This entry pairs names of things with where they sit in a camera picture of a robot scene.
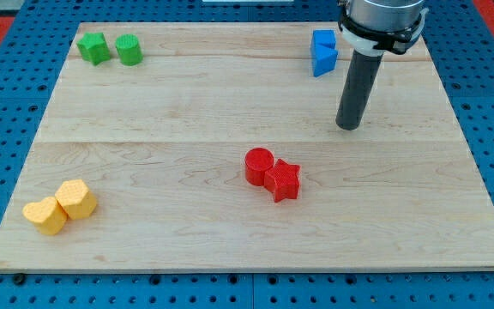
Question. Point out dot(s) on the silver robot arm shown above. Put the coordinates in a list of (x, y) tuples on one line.
[(373, 27)]

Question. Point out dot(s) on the red star block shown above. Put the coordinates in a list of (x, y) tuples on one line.
[(282, 180)]

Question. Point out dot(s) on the green star block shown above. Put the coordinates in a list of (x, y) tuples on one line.
[(93, 48)]

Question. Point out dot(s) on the red cylinder block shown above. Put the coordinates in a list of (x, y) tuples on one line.
[(257, 161)]

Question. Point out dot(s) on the blue triangle block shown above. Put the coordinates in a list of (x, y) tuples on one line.
[(323, 59)]

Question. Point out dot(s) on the blue cube block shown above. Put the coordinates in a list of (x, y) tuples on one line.
[(324, 37)]

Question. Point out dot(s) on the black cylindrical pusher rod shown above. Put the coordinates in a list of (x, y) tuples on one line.
[(362, 73)]

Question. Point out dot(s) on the green cylinder block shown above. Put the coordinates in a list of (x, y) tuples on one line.
[(128, 49)]

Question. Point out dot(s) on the yellow hexagon block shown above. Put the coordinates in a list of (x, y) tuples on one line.
[(76, 199)]

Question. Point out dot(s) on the yellow heart block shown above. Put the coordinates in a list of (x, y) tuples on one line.
[(47, 215)]

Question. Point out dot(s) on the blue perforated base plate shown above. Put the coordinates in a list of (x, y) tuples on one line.
[(32, 52)]

